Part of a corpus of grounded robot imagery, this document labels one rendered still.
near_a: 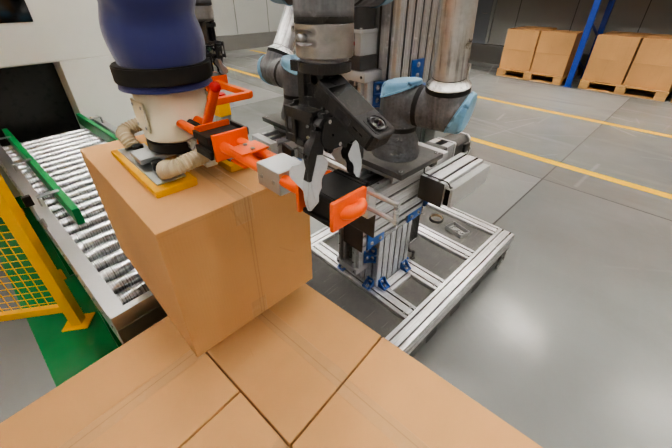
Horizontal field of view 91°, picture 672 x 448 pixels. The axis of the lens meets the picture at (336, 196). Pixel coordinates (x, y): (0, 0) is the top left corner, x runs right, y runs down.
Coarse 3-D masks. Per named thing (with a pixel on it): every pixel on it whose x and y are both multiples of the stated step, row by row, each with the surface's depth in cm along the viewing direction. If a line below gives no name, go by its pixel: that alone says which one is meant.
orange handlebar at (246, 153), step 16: (224, 96) 101; (240, 96) 104; (192, 128) 77; (224, 144) 69; (240, 144) 67; (256, 144) 68; (240, 160) 64; (256, 160) 62; (288, 176) 57; (352, 208) 48
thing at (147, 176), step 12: (144, 144) 98; (120, 156) 92; (132, 168) 86; (144, 168) 85; (144, 180) 80; (156, 180) 79; (168, 180) 79; (180, 180) 80; (192, 180) 81; (156, 192) 76; (168, 192) 78
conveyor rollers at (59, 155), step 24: (24, 144) 241; (48, 144) 238; (72, 144) 240; (96, 144) 238; (24, 168) 205; (48, 168) 206; (72, 168) 207; (72, 192) 182; (96, 192) 182; (96, 216) 162; (96, 240) 148; (96, 264) 134; (120, 264) 133; (120, 288) 125; (144, 288) 124
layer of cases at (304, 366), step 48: (144, 336) 106; (240, 336) 106; (288, 336) 106; (336, 336) 106; (96, 384) 93; (144, 384) 93; (192, 384) 93; (240, 384) 93; (288, 384) 93; (336, 384) 93; (384, 384) 93; (432, 384) 93; (0, 432) 83; (48, 432) 83; (96, 432) 83; (144, 432) 83; (192, 432) 83; (240, 432) 83; (288, 432) 83; (336, 432) 83; (384, 432) 83; (432, 432) 83; (480, 432) 83
